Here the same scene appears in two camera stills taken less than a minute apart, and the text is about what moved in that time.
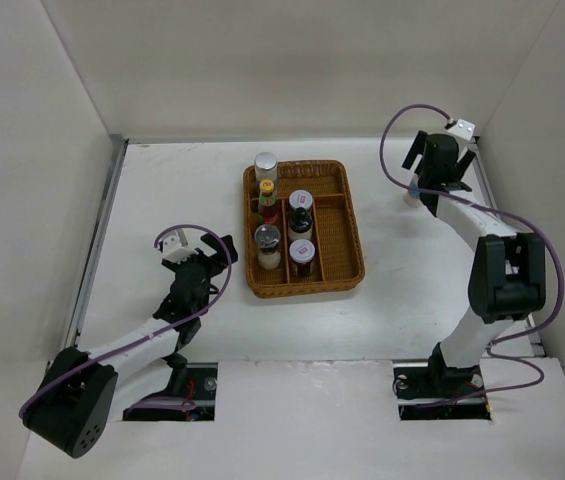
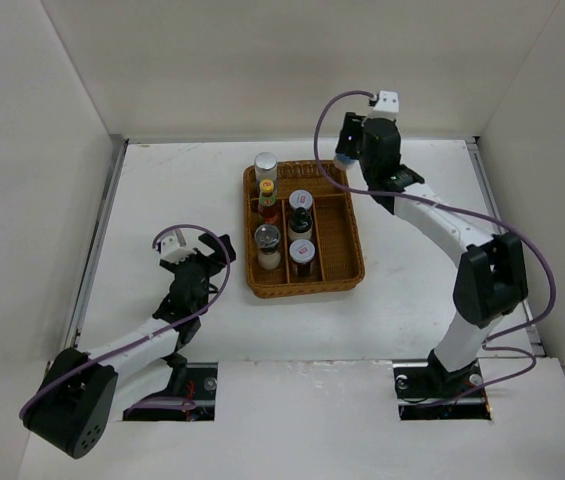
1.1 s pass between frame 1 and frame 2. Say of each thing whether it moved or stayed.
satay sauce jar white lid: stayed
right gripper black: moved
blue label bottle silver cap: moved
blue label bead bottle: stayed
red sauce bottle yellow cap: stayed
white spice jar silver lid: stayed
